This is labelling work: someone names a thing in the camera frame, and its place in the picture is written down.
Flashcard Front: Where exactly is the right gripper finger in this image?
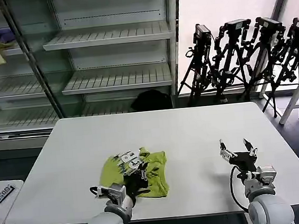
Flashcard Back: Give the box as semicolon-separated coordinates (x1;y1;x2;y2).
217;137;236;162
242;137;260;159

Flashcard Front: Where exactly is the empty grey slatted shelf unit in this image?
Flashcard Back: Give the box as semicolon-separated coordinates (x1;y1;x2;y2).
38;0;190;121

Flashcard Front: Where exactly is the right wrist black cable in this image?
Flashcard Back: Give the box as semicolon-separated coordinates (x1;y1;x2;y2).
228;163;252;215

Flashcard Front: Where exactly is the black bag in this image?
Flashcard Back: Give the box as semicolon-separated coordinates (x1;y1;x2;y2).
129;88;172;113

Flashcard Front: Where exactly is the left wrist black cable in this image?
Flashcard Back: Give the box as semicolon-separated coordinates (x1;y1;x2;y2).
89;185;106;200

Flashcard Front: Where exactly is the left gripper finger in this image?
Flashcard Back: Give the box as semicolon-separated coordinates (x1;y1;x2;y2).
127;155;151;182
112;149;135;176

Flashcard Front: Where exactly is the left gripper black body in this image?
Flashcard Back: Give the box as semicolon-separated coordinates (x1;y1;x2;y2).
122;167;153;200

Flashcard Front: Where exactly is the yellow-green t-shirt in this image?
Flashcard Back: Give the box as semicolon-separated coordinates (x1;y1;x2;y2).
96;144;172;204

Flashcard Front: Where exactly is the grey shelf rack with cloths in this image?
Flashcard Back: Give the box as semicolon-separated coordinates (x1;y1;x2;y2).
0;0;66;160

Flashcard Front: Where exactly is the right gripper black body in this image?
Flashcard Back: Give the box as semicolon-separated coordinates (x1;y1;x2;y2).
228;149;259;176

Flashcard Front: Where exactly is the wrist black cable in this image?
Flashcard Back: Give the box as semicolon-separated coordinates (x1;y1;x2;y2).
228;163;252;215
89;185;106;200

